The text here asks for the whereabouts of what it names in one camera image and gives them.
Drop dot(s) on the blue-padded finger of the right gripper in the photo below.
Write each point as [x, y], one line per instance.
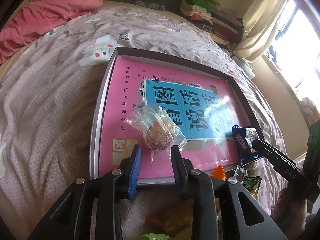
[246, 142]

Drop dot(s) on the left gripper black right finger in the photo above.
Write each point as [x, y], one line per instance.
[191, 182]

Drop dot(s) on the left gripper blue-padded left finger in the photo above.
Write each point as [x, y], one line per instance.
[127, 174]

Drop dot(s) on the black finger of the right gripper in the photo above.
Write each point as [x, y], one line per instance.
[281, 162]

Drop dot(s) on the blue Oreo cookie packet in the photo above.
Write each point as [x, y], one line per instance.
[243, 139]

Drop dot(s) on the dark Snickers bar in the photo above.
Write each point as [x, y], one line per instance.
[239, 173]

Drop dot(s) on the green black seaweed snack packet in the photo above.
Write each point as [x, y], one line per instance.
[252, 185]

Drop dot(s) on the yellow chocolate bar wrapper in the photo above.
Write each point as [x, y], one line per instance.
[175, 221]

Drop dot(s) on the clear round cake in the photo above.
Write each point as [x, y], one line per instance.
[157, 128]

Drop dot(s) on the light green pastry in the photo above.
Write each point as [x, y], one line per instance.
[153, 236]

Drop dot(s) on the orange crispy cracker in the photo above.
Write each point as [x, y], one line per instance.
[219, 173]

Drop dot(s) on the person's right hand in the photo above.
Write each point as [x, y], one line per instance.
[290, 213]

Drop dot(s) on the black shallow cardboard tray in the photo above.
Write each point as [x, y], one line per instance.
[145, 56]

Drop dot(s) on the pink and blue book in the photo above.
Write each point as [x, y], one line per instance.
[203, 107]

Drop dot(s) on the lilac patterned bedspread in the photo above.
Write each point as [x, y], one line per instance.
[48, 101]

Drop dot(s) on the stack of folded clothes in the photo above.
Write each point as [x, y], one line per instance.
[222, 25]

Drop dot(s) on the cream curtain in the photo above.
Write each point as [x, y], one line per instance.
[260, 28]

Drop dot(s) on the pink quilt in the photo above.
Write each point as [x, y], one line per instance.
[39, 17]

